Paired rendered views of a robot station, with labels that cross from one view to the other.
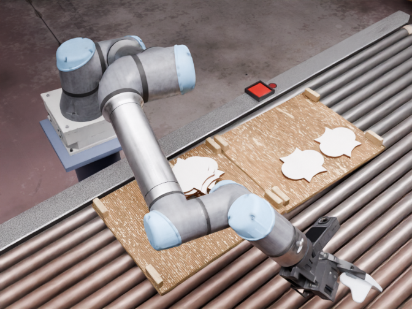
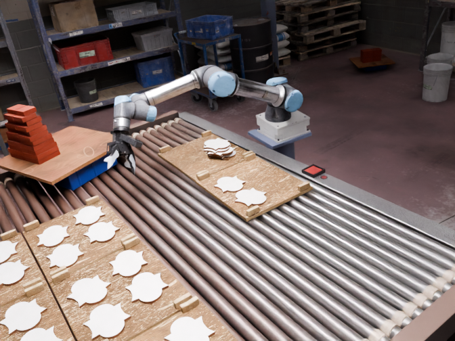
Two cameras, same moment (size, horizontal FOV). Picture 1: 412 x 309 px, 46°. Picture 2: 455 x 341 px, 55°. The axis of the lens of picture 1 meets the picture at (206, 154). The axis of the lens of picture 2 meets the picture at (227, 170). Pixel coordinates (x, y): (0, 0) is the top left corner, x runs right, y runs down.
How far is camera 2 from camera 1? 227 cm
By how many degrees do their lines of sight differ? 74
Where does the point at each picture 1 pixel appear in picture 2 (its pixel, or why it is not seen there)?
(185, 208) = (137, 97)
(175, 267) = (169, 155)
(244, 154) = (242, 166)
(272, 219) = (116, 103)
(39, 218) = (208, 127)
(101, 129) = (267, 128)
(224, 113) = (287, 161)
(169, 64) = (210, 74)
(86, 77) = not seen: hidden behind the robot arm
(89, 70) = not seen: hidden behind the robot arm
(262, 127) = (268, 170)
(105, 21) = not seen: outside the picture
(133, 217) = (201, 143)
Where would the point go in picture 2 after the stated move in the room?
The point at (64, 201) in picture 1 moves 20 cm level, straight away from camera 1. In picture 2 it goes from (218, 130) to (248, 122)
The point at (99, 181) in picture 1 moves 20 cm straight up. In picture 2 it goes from (229, 134) to (225, 101)
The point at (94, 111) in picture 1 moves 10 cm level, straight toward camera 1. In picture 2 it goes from (268, 116) to (251, 119)
